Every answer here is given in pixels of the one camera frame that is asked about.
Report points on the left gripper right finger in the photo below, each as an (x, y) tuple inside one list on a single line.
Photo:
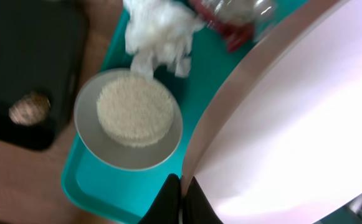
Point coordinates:
[(196, 207)]

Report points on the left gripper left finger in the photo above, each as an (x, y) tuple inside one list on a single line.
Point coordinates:
[(165, 207)]

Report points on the pink plate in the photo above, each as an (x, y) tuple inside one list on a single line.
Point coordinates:
[(281, 141)]

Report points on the brown food scrap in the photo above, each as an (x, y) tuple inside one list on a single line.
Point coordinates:
[(30, 110)]

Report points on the grey bowl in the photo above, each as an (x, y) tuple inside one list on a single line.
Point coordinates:
[(110, 151)]

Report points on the white rice portion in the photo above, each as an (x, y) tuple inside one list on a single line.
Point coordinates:
[(135, 111)]

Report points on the crumpled white napkin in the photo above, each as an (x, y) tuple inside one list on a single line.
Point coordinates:
[(158, 33)]

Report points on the red foil wrapper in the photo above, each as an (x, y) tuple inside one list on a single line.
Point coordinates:
[(237, 21)]

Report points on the black plastic tray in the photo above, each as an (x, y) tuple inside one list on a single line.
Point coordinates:
[(41, 50)]

